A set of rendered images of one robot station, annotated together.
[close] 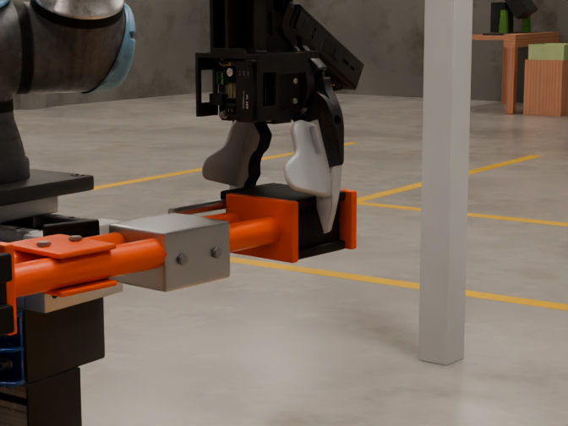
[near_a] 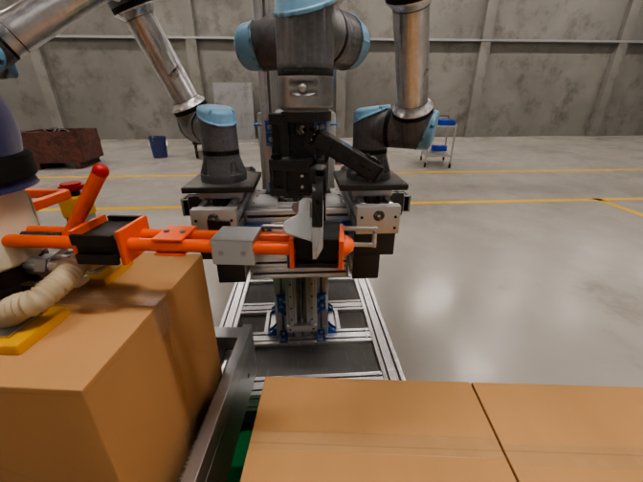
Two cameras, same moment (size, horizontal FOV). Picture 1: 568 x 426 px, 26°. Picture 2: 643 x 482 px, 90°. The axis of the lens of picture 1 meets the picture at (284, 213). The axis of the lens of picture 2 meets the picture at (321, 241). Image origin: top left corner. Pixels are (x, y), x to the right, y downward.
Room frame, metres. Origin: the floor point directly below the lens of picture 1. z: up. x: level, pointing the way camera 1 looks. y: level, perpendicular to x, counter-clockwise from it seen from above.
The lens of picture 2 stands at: (0.73, -0.39, 1.30)
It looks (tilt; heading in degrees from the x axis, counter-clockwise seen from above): 24 degrees down; 52
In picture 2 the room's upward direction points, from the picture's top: straight up
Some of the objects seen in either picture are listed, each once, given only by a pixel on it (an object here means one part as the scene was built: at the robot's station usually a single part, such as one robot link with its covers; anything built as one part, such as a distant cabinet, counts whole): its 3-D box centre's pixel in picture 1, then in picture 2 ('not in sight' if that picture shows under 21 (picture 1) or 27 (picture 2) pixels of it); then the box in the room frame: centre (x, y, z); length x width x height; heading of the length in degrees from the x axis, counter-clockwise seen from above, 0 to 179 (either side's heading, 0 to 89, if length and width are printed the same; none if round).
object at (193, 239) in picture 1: (170, 250); (237, 245); (0.92, 0.09, 1.07); 0.07 x 0.07 x 0.04; 49
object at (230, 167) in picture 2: not in sight; (222, 164); (1.13, 0.68, 1.09); 0.15 x 0.15 x 0.10
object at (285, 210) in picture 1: (292, 221); (318, 245); (1.02, -0.01, 1.08); 0.08 x 0.07 x 0.05; 139
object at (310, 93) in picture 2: not in sight; (305, 95); (1.01, 0.01, 1.30); 0.08 x 0.08 x 0.05
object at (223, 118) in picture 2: not in sight; (217, 127); (1.13, 0.68, 1.20); 0.13 x 0.12 x 0.14; 94
